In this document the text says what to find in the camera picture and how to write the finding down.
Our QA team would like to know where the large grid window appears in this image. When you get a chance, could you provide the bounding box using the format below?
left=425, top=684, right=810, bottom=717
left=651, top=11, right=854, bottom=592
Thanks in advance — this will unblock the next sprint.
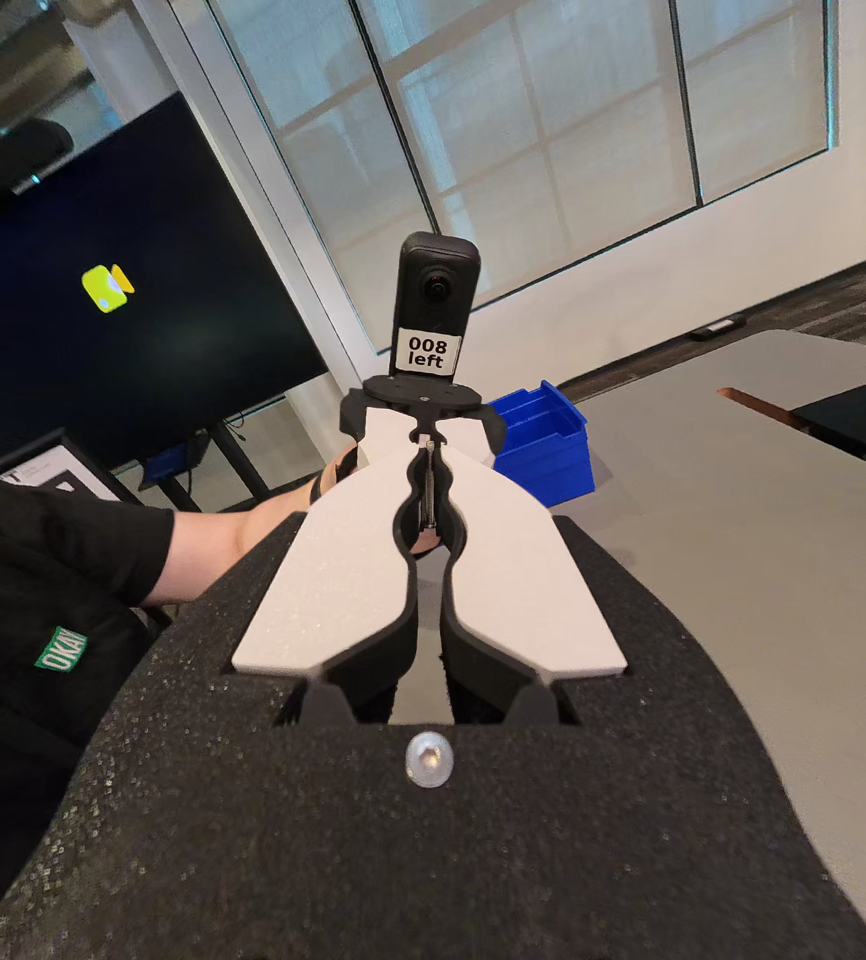
left=170, top=0, right=839, bottom=354

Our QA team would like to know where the black display stand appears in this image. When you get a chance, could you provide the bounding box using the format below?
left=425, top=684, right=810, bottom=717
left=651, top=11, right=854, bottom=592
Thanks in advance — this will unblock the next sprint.
left=133, top=420, right=272, bottom=511

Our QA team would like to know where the large black display screen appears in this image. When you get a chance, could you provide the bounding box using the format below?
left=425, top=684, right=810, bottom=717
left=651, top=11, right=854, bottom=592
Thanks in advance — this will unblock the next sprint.
left=0, top=90, right=329, bottom=470

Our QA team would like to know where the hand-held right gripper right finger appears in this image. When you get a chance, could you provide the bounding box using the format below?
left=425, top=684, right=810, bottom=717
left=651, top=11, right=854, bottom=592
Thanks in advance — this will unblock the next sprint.
left=439, top=444, right=629, bottom=685

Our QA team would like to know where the blue plastic bin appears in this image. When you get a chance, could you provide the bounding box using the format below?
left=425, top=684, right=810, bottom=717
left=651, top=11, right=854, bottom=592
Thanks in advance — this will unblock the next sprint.
left=489, top=380, right=597, bottom=507

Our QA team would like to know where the steel bolt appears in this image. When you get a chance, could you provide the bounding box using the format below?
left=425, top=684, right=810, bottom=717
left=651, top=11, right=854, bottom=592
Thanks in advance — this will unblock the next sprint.
left=418, top=435, right=440, bottom=530

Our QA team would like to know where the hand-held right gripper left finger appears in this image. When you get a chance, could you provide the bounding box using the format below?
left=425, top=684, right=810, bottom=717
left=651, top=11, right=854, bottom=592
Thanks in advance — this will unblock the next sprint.
left=232, top=447, right=422, bottom=685

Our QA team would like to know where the black video bar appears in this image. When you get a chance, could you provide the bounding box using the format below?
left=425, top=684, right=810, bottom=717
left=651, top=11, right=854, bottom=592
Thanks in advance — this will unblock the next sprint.
left=0, top=120, right=75, bottom=226

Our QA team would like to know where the person's left hand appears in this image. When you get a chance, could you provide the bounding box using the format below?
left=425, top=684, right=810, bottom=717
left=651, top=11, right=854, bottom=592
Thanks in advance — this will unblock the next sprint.
left=319, top=444, right=362, bottom=500

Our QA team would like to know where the black desk cable cover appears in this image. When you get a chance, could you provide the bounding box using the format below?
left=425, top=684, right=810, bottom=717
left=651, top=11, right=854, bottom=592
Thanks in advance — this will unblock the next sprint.
left=789, top=381, right=866, bottom=474

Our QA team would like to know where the small blue tablet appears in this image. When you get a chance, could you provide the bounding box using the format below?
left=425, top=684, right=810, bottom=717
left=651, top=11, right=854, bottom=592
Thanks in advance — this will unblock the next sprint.
left=140, top=442, right=194, bottom=485

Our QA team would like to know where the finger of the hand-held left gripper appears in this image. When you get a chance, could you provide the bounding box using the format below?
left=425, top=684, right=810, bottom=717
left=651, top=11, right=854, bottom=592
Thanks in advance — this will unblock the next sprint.
left=358, top=407, right=417, bottom=471
left=436, top=418, right=497, bottom=466

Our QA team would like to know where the black-framed sign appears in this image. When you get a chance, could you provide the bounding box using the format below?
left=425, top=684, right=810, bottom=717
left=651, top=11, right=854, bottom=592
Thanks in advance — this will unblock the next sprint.
left=0, top=427, right=141, bottom=504

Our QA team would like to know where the person's left forearm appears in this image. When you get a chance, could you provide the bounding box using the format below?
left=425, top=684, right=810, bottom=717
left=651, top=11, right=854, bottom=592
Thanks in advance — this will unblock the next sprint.
left=140, top=480, right=321, bottom=609

